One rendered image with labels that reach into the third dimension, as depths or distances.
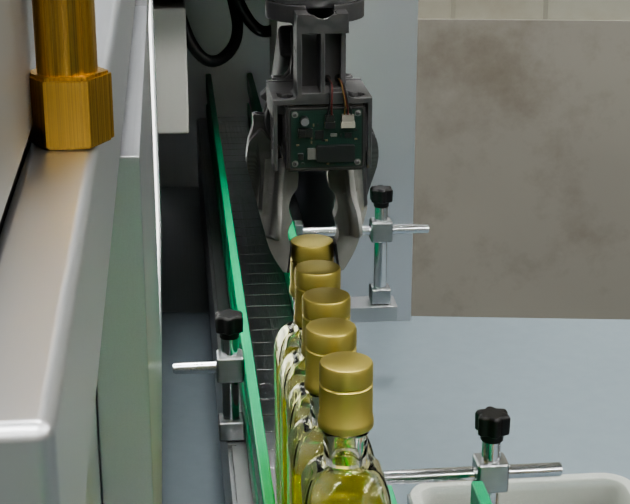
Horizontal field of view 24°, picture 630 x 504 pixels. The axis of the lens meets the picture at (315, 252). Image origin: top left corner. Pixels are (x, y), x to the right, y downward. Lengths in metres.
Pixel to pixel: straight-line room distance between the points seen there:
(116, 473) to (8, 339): 0.50
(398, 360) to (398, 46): 0.42
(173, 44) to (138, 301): 1.27
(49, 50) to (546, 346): 1.56
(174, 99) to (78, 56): 1.58
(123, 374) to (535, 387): 1.12
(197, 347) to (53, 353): 1.65
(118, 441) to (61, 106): 0.37
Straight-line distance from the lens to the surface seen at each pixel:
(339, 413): 0.91
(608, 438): 1.77
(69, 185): 0.46
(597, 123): 3.63
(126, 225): 0.79
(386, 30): 1.95
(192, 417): 1.79
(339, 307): 1.01
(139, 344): 0.81
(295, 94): 1.03
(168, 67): 2.06
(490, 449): 1.21
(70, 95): 0.50
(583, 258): 3.73
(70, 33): 0.50
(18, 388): 0.32
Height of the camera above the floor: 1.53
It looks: 19 degrees down
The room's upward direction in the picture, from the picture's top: straight up
